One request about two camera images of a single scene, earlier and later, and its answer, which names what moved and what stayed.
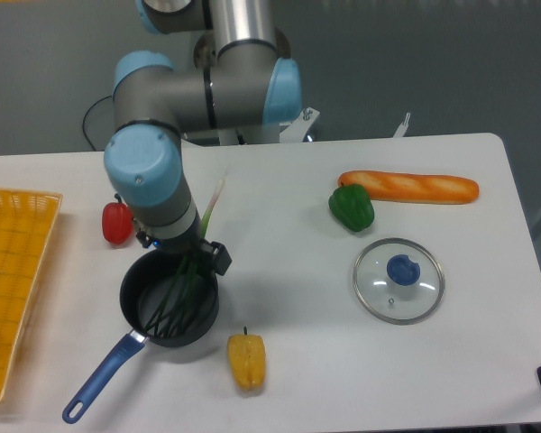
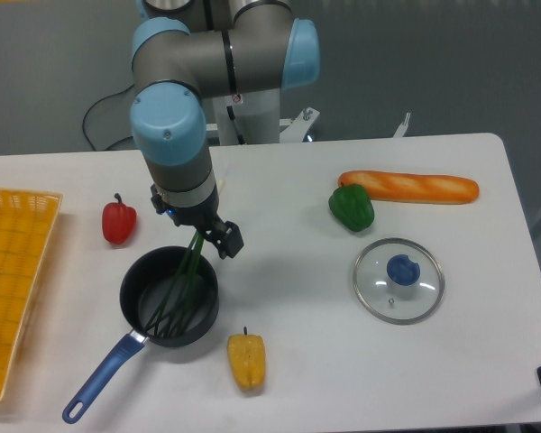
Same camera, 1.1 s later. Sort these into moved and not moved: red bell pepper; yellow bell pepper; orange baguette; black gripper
Moved: black gripper
Not moved: yellow bell pepper; orange baguette; red bell pepper
